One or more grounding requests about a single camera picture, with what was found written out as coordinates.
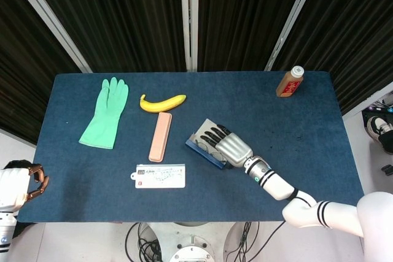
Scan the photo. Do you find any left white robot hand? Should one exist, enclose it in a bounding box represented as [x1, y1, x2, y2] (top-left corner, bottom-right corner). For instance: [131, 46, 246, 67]
[0, 160, 50, 210]

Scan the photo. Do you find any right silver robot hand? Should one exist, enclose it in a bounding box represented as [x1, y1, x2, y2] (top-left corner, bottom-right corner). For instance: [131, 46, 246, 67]
[198, 123, 254, 168]

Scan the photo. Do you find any blue glasses case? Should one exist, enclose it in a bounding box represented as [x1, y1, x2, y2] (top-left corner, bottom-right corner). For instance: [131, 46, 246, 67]
[185, 118, 233, 171]

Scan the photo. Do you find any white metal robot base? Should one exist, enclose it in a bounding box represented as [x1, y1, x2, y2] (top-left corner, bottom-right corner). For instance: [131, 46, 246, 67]
[139, 221, 246, 262]

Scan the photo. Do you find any pink oblong case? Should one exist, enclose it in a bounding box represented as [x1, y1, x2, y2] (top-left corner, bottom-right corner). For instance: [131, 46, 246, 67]
[148, 112, 173, 163]

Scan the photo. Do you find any white card in clear pouch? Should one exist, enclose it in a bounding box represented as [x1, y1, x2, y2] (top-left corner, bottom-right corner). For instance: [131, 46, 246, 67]
[130, 163, 186, 189]

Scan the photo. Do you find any blue felt table cover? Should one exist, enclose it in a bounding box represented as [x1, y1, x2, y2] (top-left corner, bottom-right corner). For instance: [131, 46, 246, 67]
[17, 71, 371, 223]

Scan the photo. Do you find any brown bottle with red label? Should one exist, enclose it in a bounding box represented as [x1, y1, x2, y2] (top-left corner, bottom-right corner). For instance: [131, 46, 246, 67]
[276, 66, 305, 98]

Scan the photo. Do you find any yellow banana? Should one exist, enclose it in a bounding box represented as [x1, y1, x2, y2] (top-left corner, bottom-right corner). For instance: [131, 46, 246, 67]
[139, 94, 187, 112]

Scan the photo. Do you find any black pleated curtain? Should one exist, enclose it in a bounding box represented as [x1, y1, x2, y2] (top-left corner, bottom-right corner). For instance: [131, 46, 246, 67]
[24, 0, 187, 74]
[272, 0, 393, 116]
[0, 0, 81, 145]
[198, 0, 308, 72]

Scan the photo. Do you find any green rubber glove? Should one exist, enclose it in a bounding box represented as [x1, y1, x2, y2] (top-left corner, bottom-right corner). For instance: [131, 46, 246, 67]
[78, 77, 129, 150]

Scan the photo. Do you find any black and white sneaker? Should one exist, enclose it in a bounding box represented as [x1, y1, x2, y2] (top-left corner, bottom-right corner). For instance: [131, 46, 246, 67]
[366, 116, 393, 155]

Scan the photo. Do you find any dark device with coloured lights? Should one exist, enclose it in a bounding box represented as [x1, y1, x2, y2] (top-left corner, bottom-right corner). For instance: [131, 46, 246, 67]
[367, 102, 393, 114]

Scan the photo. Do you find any black cable bundle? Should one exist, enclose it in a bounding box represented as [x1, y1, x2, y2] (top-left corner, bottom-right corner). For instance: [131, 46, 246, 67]
[125, 222, 163, 262]
[227, 221, 262, 262]

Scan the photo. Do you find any white frame post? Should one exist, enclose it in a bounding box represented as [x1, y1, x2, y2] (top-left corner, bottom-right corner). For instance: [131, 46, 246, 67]
[264, 0, 323, 72]
[342, 82, 393, 121]
[4, 0, 93, 74]
[179, 0, 200, 72]

